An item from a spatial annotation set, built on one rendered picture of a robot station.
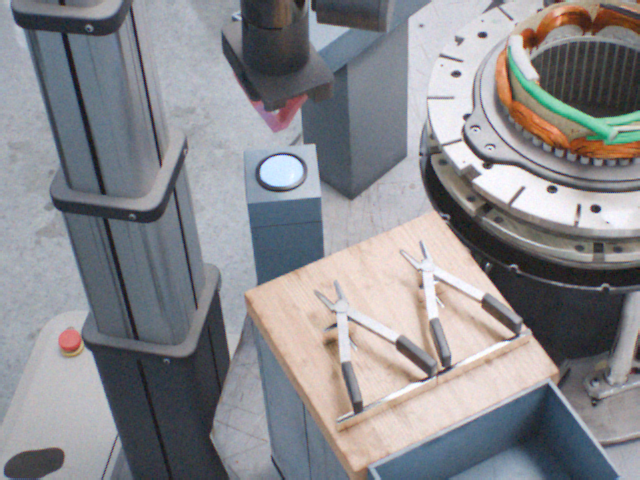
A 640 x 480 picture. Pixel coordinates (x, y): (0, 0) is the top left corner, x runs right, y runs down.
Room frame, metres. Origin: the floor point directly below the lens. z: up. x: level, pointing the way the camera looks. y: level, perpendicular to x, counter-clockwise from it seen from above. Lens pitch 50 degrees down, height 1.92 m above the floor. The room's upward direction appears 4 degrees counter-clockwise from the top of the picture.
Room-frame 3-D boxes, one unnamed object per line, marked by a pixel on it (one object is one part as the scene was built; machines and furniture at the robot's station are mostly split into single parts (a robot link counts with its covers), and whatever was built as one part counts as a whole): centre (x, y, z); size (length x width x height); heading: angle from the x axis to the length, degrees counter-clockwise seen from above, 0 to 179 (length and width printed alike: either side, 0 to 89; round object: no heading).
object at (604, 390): (0.72, -0.30, 0.81); 0.07 x 0.03 x 0.01; 105
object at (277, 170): (0.83, 0.03, 1.03); 0.04 x 0.04 x 0.01
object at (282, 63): (0.83, 0.03, 1.21); 0.10 x 0.07 x 0.07; 22
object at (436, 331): (0.59, -0.09, 1.09); 0.04 x 0.01 x 0.02; 10
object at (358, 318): (0.61, -0.03, 1.09); 0.06 x 0.01 x 0.01; 50
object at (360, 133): (1.08, -0.05, 0.92); 0.25 x 0.11 x 0.28; 133
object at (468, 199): (0.79, -0.13, 1.05); 0.08 x 0.02 x 0.01; 22
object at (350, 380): (0.55, -0.02, 1.09); 0.04 x 0.01 x 0.02; 11
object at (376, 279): (0.62, -0.06, 1.05); 0.20 x 0.19 x 0.02; 25
